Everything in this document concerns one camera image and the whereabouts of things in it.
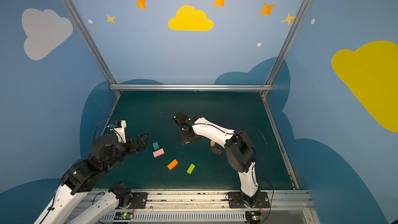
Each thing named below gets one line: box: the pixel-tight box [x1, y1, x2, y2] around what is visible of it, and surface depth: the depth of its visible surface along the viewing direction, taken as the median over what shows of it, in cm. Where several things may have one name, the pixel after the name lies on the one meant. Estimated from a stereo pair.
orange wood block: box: [166, 158, 179, 171], surface depth 87 cm
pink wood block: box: [152, 147, 165, 159], surface depth 92 cm
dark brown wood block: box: [211, 147, 223, 156], surface depth 92 cm
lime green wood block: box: [186, 163, 196, 175], surface depth 86 cm
